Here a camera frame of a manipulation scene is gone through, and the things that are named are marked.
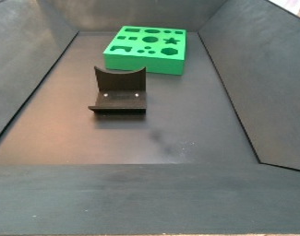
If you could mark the black curved cradle stand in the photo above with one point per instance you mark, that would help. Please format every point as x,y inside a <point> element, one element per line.
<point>121,91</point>

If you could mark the green shape sorter block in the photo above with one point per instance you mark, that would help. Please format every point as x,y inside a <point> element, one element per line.
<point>155,48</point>

